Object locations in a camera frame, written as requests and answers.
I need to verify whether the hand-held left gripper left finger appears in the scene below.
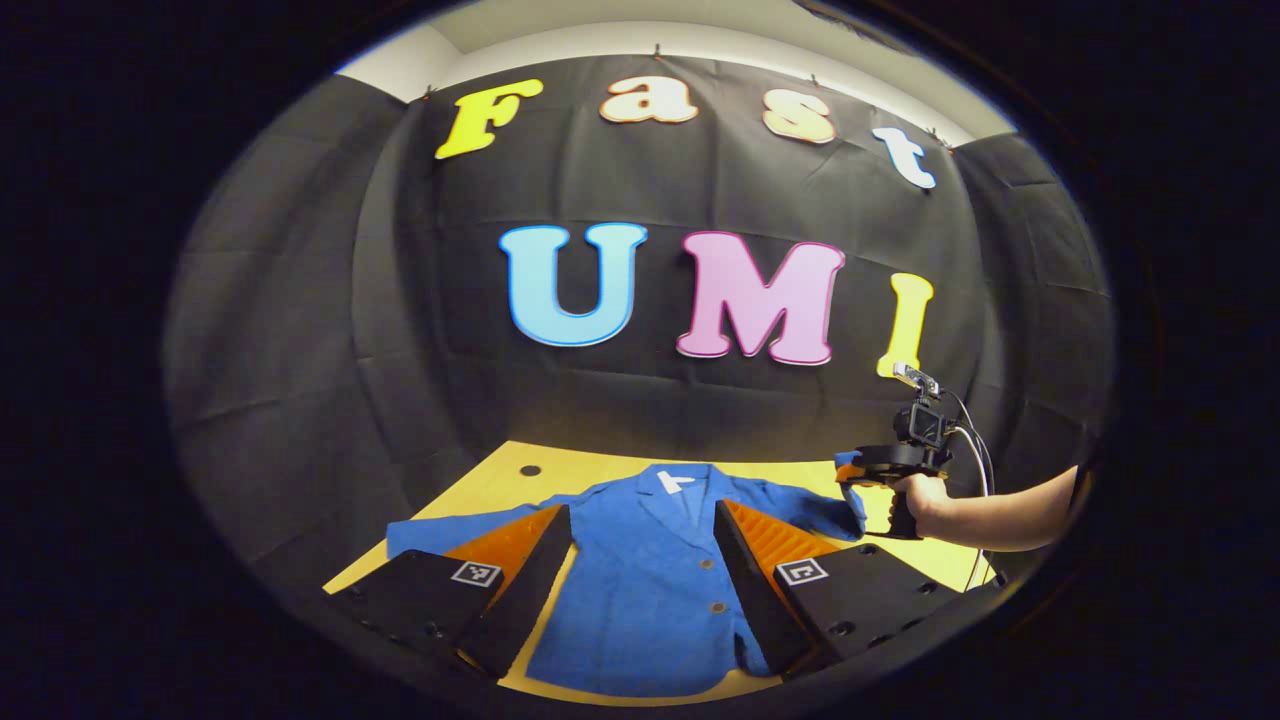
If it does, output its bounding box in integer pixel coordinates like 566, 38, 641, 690
325, 502, 574, 681

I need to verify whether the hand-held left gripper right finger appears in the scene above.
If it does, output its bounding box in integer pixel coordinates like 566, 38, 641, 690
712, 498, 967, 682

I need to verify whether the blue corduroy jacket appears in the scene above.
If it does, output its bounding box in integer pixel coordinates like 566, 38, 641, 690
386, 462, 869, 699

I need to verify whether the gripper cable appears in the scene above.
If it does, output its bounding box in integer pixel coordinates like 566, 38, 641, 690
945, 390, 998, 591

